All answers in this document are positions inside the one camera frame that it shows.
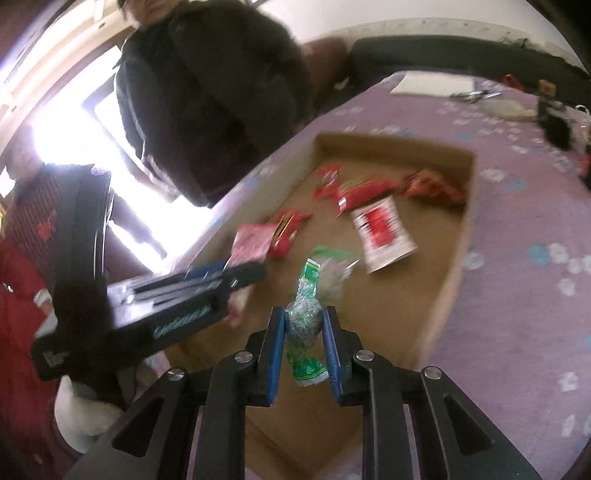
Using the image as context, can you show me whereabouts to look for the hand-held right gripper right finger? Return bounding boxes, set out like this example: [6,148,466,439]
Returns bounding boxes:
[322,305,543,480]

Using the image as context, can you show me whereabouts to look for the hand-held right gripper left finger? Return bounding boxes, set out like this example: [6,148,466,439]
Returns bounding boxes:
[65,307,286,480]

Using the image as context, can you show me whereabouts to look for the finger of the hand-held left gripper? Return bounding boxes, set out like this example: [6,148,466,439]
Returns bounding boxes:
[187,260,232,281]
[217,262,267,292]

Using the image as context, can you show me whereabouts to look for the long pink snack packet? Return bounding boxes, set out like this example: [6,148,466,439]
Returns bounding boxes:
[228,223,274,326]

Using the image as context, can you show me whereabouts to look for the bright green candy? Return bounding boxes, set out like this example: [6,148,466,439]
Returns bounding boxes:
[283,258,330,388]

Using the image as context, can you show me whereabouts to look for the red and gold snack packet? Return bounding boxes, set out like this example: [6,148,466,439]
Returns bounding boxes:
[269,209,311,258]

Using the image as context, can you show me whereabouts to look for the pale green candy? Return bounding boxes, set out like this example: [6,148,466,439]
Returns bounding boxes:
[312,246,363,305]

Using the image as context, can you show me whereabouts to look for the cardboard box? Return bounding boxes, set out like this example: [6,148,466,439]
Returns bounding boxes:
[164,131,476,480]

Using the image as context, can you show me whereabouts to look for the small red snack packet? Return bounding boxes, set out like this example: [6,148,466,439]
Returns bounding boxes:
[313,165,343,200]

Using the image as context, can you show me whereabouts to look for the white and red snack packet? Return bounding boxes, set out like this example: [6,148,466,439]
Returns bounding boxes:
[350,196,419,274]

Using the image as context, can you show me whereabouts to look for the large red snack packet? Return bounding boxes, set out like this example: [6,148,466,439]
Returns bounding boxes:
[336,177,399,216]

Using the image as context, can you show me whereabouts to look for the red garment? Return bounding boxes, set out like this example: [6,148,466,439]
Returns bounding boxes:
[0,138,64,463]

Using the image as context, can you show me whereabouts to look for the brown sofa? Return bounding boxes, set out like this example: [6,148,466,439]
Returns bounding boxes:
[302,39,355,91]

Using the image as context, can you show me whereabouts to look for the white paper sheet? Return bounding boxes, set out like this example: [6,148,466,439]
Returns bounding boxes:
[390,71,476,97]

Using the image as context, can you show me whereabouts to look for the metal pen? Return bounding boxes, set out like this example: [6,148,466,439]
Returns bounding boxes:
[449,89,503,103]

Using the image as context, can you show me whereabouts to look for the dark sofa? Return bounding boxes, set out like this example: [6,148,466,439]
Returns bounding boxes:
[350,36,588,80]

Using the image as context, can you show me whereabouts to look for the black box with cork stoppers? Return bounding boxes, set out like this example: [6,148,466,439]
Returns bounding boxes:
[537,79,575,151]

